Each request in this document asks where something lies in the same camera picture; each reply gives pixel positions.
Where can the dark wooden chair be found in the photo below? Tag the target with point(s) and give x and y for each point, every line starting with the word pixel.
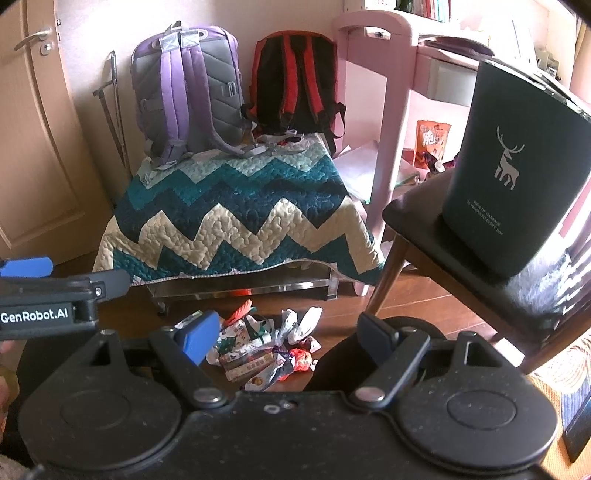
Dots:
pixel 542 310

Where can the silver door handle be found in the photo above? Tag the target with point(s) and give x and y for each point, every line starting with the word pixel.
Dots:
pixel 42 38

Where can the grey folding cane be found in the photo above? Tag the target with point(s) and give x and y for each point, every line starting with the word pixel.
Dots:
pixel 108 95

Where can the dark green deer trash bin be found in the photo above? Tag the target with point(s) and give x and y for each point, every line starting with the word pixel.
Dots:
pixel 524 158

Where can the Christmas print gift bag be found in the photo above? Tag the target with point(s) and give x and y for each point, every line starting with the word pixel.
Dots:
pixel 239 342

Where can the black red backpack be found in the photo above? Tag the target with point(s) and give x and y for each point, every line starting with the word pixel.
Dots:
pixel 293 87

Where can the beige wooden door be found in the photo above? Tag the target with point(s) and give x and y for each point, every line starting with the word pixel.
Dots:
pixel 52 199

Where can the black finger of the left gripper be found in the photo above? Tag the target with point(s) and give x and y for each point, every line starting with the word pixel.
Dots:
pixel 110 284

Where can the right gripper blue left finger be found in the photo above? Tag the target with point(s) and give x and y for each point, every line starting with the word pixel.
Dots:
pixel 181 348

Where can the metal bed frame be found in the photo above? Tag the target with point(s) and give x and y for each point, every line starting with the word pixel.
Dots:
pixel 283 279

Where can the orange snack bag under desk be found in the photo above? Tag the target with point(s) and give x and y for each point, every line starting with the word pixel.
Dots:
pixel 430 145

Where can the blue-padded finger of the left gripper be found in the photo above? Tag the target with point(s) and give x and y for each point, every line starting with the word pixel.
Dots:
pixel 38 267

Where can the pink study desk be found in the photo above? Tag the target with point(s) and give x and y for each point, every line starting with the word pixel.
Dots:
pixel 413 55

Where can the red snack wrapper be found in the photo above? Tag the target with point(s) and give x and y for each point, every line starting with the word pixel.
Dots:
pixel 302 360

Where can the purple grey backpack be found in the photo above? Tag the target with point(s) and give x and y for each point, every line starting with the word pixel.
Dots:
pixel 188 90

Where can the teal cream zigzag quilt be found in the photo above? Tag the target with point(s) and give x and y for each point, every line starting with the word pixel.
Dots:
pixel 214 215

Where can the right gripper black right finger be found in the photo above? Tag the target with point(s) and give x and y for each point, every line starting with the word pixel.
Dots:
pixel 397 354

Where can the white tissue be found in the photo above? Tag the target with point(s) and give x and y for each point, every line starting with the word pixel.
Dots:
pixel 294 327

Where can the brown text snack wrapper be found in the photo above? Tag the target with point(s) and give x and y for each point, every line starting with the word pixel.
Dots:
pixel 250 368

